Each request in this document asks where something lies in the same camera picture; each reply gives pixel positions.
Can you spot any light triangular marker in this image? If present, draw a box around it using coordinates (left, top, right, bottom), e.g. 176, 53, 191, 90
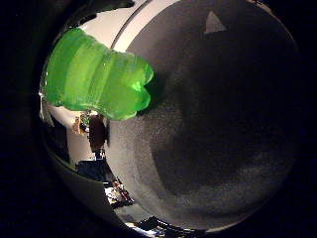
203, 10, 228, 35

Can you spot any green plastic bottle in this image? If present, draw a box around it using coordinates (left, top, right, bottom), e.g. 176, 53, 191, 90
42, 27, 155, 122

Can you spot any dark blue box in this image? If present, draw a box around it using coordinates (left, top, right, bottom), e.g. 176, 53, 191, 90
76, 160, 112, 182

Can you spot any brown standing figure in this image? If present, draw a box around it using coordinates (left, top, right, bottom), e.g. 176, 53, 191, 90
88, 113, 107, 153

